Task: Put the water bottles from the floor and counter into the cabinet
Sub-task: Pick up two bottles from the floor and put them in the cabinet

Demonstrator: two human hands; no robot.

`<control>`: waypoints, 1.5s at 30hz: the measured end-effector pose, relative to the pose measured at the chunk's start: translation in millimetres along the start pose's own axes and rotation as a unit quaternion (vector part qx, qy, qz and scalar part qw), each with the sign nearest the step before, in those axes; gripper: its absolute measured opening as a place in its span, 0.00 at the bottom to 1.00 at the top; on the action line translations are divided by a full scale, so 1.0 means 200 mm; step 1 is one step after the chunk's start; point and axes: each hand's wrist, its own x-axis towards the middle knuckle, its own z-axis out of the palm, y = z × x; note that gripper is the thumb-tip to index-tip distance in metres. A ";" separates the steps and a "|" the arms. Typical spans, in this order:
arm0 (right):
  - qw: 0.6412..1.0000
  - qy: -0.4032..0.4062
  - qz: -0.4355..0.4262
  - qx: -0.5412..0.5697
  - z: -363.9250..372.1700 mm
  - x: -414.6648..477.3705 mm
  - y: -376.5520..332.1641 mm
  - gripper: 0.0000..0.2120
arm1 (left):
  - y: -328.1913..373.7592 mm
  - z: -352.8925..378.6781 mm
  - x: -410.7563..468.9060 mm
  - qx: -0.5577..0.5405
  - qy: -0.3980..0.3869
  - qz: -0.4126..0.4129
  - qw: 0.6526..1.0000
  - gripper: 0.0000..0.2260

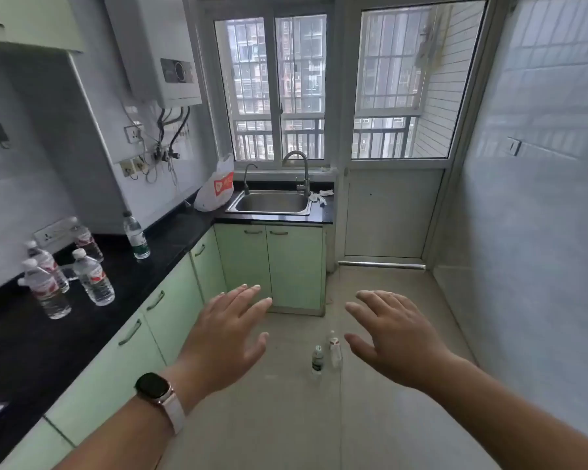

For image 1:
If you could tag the person's left hand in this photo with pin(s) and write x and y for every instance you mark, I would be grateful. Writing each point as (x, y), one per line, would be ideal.
(220, 337)

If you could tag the crumpled white cloth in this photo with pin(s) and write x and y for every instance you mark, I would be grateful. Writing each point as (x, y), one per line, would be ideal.
(318, 196)

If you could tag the white wall socket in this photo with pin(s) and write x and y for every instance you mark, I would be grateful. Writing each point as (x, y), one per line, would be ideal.
(139, 164)
(134, 134)
(127, 168)

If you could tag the tall curved steel faucet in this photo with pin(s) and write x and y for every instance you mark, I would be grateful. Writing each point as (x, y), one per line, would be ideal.
(306, 176)

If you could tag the small thin faucet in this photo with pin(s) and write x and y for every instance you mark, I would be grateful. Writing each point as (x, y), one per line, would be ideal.
(245, 183)

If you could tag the white wall switch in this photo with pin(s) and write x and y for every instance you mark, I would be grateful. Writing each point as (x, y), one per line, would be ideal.
(513, 145)

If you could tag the white red plastic bag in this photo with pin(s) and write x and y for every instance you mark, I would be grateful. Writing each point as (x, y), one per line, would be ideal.
(213, 190)

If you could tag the metal door threshold rail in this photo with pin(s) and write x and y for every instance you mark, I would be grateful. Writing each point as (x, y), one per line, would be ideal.
(382, 264)

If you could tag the white wall power outlet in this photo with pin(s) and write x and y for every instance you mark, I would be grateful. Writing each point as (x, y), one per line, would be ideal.
(54, 233)

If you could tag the white gas water heater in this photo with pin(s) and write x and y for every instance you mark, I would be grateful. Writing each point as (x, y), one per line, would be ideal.
(147, 43)

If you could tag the person's right forearm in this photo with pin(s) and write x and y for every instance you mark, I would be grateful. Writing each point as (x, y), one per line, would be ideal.
(509, 420)

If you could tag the beige tiled floor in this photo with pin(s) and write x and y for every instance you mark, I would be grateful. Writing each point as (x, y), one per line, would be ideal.
(274, 420)

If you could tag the person's right hand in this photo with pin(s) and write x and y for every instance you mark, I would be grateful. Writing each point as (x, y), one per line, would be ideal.
(402, 342)

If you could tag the white framed window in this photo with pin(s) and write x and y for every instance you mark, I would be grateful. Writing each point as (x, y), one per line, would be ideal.
(273, 92)

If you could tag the black countertop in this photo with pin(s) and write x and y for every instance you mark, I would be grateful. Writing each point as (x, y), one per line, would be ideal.
(93, 327)

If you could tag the smartwatch with white band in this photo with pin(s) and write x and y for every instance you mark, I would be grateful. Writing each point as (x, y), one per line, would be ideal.
(153, 385)

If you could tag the stainless steel sink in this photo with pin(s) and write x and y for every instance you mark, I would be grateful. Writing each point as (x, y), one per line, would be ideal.
(269, 203)

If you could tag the white-capped green label water bottle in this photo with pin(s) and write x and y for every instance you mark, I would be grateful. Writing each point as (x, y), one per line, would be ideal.
(317, 359)

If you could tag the green cap water bottle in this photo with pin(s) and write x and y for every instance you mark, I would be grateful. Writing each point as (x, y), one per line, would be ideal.
(136, 237)

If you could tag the white balcony door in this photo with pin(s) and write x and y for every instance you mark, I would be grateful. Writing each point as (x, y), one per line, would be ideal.
(392, 215)

